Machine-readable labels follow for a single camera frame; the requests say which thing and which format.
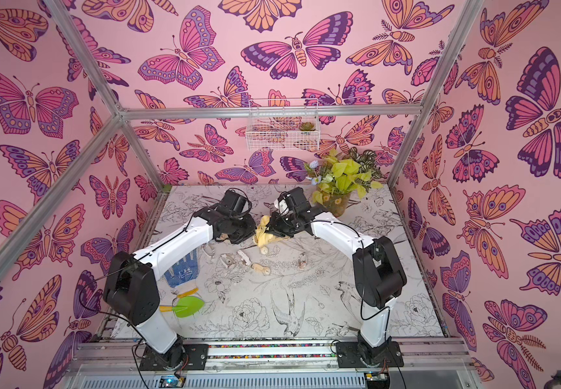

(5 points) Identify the pink strap round watch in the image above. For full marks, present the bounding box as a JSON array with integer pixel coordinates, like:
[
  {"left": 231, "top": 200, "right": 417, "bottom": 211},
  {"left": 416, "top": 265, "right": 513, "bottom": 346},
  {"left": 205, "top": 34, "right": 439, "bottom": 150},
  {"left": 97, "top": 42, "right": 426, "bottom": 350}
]
[{"left": 201, "top": 244, "right": 216, "bottom": 259}]

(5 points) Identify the yellow cleaning cloth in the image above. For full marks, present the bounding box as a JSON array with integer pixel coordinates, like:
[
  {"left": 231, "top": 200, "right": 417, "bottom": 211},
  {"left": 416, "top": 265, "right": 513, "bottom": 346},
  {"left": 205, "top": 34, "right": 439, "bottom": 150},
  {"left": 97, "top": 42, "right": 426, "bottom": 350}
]
[{"left": 253, "top": 216, "right": 288, "bottom": 248}]

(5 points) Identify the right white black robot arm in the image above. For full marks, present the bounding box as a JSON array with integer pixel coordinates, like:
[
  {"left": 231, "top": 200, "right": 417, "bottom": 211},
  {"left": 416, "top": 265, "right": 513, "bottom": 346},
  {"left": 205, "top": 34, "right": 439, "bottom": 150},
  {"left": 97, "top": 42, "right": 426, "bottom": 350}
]
[{"left": 266, "top": 187, "right": 407, "bottom": 366}]

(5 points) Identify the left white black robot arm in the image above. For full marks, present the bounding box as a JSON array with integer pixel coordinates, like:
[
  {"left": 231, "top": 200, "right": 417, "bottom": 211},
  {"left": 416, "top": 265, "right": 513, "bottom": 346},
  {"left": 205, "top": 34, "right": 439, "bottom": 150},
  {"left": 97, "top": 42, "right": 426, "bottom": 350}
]
[{"left": 103, "top": 188, "right": 256, "bottom": 370}]

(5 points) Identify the potted green leafy plant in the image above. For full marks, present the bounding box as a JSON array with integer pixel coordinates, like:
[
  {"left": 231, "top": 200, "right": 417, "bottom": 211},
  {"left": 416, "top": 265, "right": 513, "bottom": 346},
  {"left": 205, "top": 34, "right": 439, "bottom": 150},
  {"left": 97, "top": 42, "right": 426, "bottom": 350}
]
[{"left": 305, "top": 147, "right": 384, "bottom": 217}]

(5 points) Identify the green yellow toy shovel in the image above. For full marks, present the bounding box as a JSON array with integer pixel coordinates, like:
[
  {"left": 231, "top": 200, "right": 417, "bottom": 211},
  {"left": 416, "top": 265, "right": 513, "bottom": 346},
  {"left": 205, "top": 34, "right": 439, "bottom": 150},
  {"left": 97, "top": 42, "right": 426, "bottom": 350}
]
[{"left": 159, "top": 288, "right": 205, "bottom": 319}]

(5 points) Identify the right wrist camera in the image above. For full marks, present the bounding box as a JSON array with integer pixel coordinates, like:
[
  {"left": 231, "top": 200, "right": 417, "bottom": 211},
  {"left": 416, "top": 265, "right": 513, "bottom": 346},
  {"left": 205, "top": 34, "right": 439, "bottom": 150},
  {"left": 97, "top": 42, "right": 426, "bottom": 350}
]
[{"left": 275, "top": 199, "right": 290, "bottom": 215}]

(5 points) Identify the white strap watch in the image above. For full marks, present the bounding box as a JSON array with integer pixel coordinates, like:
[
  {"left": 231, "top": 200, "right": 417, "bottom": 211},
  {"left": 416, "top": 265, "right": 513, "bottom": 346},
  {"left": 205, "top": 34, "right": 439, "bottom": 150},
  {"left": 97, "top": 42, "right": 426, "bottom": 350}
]
[{"left": 298, "top": 253, "right": 308, "bottom": 270}]

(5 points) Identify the white wire basket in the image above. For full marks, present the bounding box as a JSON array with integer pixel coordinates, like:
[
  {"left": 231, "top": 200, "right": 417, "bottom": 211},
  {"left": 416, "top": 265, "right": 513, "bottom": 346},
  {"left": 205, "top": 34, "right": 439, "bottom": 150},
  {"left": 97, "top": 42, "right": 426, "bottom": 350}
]
[{"left": 244, "top": 97, "right": 321, "bottom": 152}]

